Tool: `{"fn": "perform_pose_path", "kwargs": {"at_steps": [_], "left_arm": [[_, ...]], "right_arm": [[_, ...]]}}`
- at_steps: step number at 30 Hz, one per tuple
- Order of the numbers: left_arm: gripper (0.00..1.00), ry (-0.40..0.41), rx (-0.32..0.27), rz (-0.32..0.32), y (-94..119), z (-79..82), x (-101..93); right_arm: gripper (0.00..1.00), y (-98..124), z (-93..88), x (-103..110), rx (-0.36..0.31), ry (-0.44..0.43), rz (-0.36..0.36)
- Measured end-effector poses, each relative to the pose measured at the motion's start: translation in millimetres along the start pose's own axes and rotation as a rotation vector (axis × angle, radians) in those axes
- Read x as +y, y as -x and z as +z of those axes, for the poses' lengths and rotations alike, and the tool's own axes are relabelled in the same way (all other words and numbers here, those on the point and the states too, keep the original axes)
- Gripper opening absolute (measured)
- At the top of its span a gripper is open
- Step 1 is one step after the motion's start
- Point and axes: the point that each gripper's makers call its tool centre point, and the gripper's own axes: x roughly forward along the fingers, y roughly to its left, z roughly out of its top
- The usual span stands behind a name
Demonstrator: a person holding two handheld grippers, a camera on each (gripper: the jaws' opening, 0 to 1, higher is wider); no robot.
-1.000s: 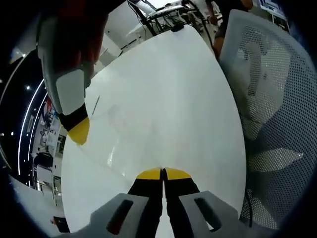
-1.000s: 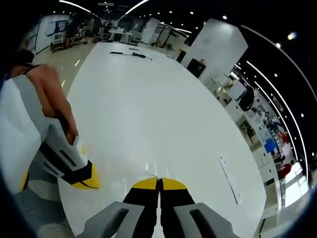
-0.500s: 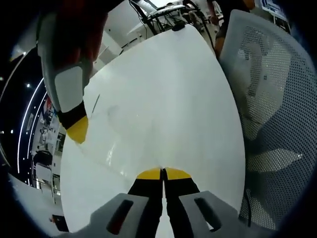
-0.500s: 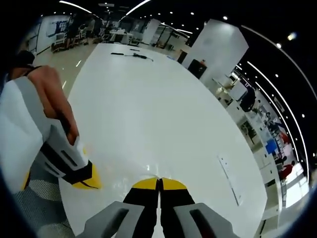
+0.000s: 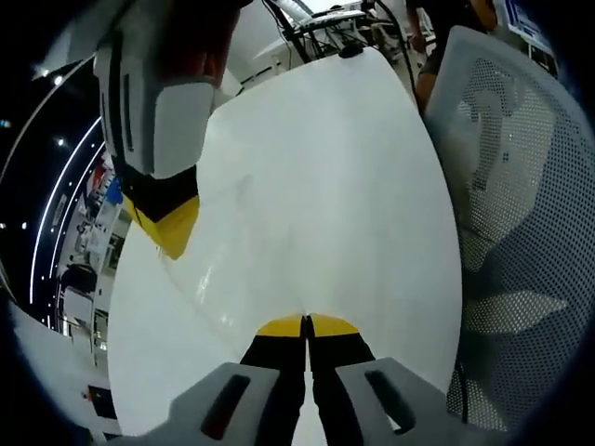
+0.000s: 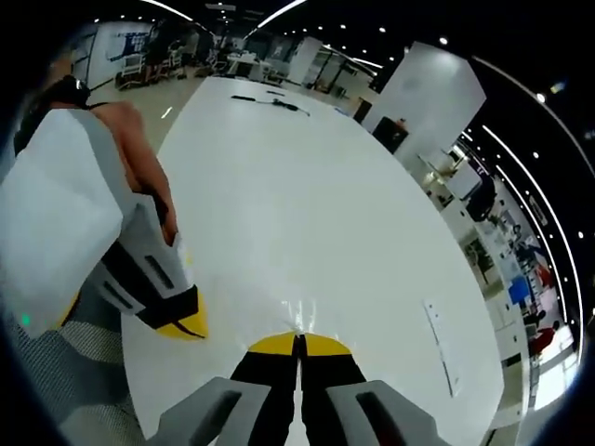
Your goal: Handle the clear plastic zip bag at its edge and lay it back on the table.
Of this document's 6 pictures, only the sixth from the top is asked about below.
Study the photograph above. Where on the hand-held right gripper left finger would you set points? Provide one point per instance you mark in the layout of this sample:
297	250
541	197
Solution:
223	409

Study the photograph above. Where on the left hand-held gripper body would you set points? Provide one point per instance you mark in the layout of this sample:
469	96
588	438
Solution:
51	223

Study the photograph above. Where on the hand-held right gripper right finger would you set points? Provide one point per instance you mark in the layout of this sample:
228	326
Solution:
372	413

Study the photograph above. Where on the clear food packaging bag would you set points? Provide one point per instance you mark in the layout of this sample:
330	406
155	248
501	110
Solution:
307	316

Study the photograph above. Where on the person's left hand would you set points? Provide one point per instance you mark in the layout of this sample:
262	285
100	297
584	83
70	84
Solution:
135	144

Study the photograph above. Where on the long clear flat strip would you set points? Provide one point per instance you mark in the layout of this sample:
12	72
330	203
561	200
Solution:
441	348

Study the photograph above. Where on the grey mesh chair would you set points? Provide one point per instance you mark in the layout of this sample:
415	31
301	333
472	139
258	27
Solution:
70	381

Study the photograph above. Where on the small black flat object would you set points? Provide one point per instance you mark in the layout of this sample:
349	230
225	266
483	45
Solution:
242	97

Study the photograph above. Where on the blue storage boxes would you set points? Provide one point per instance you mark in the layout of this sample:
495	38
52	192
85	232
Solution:
519	288

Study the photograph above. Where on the white square pillar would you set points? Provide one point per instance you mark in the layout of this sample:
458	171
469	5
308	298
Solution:
427	97

